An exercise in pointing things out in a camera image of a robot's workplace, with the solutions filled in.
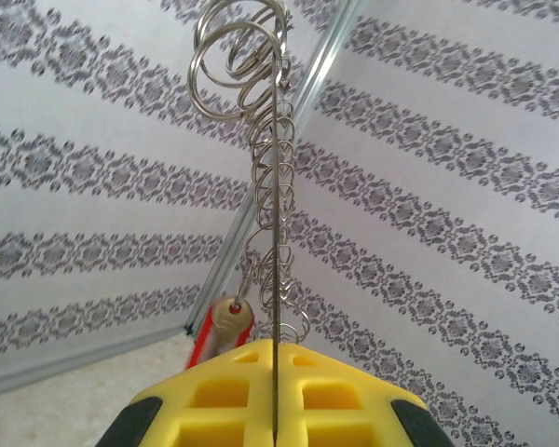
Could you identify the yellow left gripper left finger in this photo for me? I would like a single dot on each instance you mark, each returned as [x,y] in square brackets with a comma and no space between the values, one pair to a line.
[214,419]

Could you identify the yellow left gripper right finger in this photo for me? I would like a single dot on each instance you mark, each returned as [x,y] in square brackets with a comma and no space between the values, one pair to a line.
[335,419]

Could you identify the brass key with red cover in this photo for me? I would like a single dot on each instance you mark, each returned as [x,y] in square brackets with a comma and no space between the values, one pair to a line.
[230,326]

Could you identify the aluminium frame rail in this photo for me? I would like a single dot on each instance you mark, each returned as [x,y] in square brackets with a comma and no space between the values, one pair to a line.
[74,361]

